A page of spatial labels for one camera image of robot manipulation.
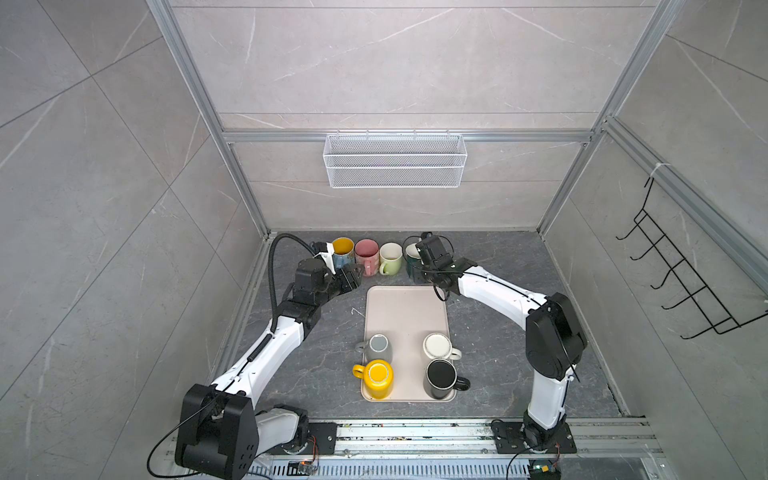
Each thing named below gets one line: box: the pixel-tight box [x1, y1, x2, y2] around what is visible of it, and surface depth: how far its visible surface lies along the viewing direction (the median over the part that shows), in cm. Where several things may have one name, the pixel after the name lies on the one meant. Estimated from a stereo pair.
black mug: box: [425, 358, 471, 399], surface depth 77 cm
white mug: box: [422, 332, 462, 360], surface depth 83 cm
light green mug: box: [379, 242, 403, 276], surface depth 103 cm
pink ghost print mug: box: [354, 238, 380, 277], surface depth 102 cm
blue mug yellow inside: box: [332, 236, 355, 269], surface depth 103 cm
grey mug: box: [355, 333, 393, 364], surface depth 81 cm
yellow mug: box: [352, 359, 394, 400], surface depth 77 cm
